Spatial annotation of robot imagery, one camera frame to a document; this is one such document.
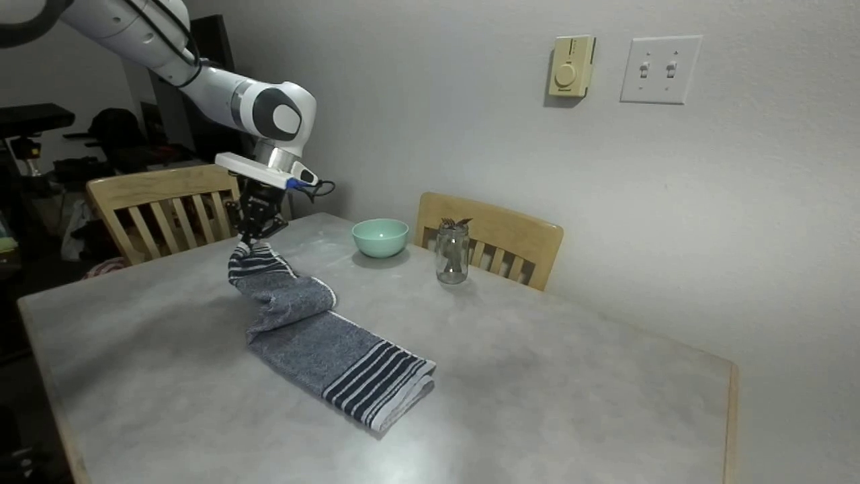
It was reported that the wooden chair with cutout back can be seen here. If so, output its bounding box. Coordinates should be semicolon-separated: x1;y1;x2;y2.
410;191;566;293

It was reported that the grey towel with navy stripes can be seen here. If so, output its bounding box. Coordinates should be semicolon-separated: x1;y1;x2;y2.
225;238;438;440

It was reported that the clear glass jar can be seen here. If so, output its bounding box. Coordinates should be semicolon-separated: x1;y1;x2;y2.
433;218;476;288

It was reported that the white light switch plate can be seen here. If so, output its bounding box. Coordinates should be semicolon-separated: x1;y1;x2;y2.
617;31;700;106

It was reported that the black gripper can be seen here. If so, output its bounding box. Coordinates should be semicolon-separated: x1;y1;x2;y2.
233;174;289;246

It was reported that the wooden chair with vertical slats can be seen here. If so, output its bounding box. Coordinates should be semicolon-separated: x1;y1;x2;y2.
85;160;252;268

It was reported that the black cable bundle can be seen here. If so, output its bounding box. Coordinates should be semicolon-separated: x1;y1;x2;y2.
131;0;206;87

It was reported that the black padded bench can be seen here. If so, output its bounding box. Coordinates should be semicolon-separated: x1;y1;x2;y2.
0;102;78;140

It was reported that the black looped camera cable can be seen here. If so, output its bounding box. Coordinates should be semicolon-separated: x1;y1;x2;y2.
299;172;339;202

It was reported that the black bag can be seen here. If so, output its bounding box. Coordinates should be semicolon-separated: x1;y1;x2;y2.
88;104;151;155

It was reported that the teal bowl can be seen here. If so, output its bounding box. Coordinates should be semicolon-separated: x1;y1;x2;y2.
347;215;410;264

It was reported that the beige dimmer switch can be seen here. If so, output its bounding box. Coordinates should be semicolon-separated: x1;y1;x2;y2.
544;34;596;102

